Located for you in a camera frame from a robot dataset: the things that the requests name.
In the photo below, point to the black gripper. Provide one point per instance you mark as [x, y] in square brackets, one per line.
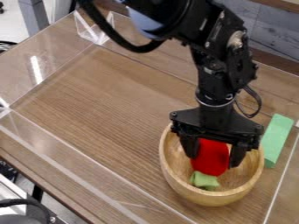
[219, 124]

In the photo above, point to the red plush fruit green stem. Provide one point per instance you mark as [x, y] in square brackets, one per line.
[209, 164]

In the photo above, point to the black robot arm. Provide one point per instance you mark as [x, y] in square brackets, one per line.
[212, 31]

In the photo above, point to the wooden bowl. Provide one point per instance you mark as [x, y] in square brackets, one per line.
[236, 181]

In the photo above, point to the green rectangular block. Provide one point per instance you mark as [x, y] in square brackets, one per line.
[273, 138]

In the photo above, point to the clear acrylic enclosure wall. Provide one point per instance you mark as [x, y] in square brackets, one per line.
[87, 109]

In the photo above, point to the clear acrylic corner bracket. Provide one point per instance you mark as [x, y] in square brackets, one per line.
[89, 32]

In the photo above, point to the black metal base plate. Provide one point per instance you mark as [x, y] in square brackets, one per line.
[37, 211]

